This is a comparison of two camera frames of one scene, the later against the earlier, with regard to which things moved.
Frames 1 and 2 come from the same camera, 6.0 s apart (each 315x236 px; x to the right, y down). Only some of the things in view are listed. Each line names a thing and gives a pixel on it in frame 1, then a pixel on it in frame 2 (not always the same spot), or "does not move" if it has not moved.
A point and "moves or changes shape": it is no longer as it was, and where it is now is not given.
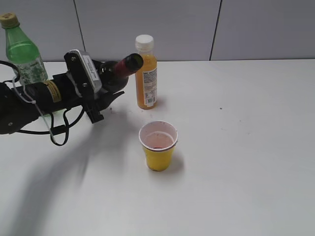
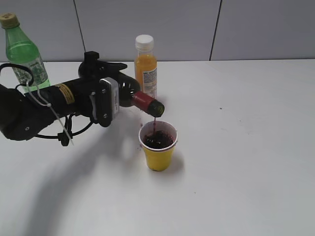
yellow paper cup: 158,138 does not move
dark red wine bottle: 113,75 moves or changes shape
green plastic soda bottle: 22,51 does not move
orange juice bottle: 146,84 does not move
